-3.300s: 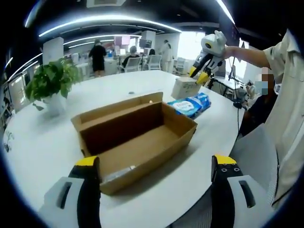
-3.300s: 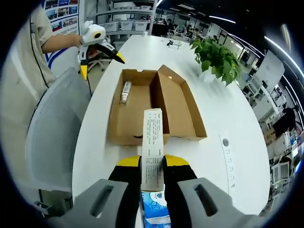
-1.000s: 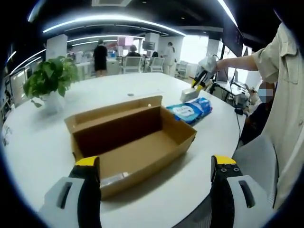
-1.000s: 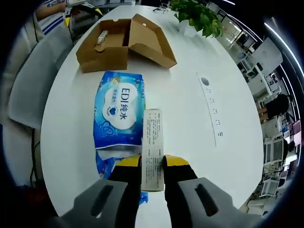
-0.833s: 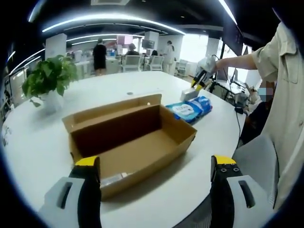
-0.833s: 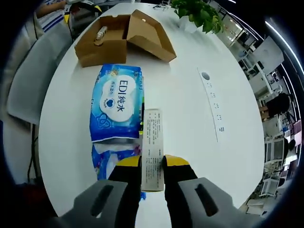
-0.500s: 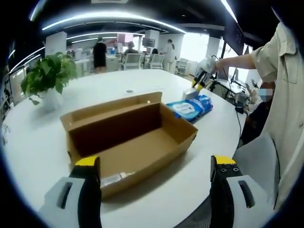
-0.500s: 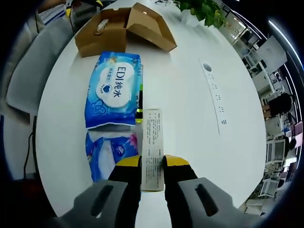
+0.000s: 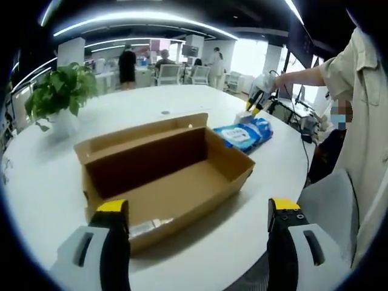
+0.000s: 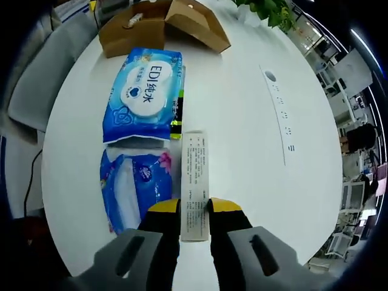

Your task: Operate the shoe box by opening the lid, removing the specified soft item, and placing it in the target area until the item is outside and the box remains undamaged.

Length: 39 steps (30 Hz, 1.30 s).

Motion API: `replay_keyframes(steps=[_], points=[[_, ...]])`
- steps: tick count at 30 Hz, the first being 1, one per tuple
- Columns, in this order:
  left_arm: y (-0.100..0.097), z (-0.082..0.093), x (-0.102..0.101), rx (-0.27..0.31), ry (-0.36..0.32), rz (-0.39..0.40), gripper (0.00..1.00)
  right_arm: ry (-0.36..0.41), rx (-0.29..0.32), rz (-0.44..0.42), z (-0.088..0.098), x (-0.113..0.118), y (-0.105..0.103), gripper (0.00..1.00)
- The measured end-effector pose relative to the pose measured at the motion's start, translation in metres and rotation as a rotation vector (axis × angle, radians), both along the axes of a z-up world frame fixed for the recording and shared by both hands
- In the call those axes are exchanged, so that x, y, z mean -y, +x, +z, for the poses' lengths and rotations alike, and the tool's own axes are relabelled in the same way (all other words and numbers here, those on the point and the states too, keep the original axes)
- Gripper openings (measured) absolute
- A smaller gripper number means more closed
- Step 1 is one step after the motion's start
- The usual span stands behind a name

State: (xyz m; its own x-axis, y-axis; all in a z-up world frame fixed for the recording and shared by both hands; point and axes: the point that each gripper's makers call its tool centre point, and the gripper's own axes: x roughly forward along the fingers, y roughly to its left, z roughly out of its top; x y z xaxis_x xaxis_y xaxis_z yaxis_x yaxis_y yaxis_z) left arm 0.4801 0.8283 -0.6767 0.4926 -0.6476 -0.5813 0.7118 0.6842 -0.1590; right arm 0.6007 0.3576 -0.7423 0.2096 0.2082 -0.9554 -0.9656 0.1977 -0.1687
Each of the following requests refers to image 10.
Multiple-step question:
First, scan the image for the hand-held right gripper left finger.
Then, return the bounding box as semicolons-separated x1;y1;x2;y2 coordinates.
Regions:
72;198;181;291

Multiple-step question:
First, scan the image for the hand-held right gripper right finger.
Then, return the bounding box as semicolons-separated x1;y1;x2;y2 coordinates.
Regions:
208;196;337;291

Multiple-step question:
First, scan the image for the blue floral tissue pack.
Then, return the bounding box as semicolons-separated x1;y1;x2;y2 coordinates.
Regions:
99;144;174;236

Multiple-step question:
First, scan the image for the slim white carton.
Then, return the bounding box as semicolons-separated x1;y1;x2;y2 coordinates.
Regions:
180;130;212;243

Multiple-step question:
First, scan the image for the silver green refill pouch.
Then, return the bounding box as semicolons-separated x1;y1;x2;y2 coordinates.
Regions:
169;89;185;141

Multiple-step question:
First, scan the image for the blue wet wipes pack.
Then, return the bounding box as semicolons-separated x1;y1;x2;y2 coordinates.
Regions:
102;47;186;144

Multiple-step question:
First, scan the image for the brown cardboard shoe box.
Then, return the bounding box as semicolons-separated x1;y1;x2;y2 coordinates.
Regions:
98;0;232;58

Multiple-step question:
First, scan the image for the white table socket strip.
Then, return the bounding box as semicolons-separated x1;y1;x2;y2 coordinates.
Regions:
259;63;297;167

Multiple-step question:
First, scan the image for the green plant in white pot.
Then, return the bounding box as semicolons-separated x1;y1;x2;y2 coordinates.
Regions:
235;0;299;33

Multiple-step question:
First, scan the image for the thin black floor cable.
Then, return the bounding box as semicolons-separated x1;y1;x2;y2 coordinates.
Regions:
24;148;43;219

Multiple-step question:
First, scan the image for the blue white wall poster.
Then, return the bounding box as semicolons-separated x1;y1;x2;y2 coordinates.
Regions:
57;0;92;22

